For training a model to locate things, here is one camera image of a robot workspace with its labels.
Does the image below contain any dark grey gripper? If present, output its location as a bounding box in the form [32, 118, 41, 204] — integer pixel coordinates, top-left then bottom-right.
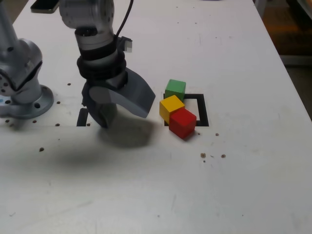
[81, 68, 156, 129]

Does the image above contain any yellow cube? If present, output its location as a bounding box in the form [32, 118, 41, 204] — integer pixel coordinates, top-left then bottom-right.
[159, 95, 186, 123]

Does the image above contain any green cube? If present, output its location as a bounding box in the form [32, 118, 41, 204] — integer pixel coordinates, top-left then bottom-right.
[165, 79, 187, 102]

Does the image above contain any red cube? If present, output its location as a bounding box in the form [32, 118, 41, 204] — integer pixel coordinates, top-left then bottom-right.
[169, 108, 197, 140]

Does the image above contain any black tape square outline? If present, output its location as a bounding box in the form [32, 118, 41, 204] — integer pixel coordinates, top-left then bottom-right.
[162, 92, 210, 127]

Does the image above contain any black tape strip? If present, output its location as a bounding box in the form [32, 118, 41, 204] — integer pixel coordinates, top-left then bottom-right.
[76, 108, 89, 127]

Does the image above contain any black smartphone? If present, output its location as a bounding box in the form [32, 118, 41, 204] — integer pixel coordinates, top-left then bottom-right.
[30, 0, 60, 14]

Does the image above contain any small grey wrist camera box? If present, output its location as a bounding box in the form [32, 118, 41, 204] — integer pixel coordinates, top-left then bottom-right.
[120, 36, 134, 53]

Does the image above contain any black cable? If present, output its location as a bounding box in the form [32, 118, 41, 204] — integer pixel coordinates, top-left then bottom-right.
[114, 0, 135, 39]

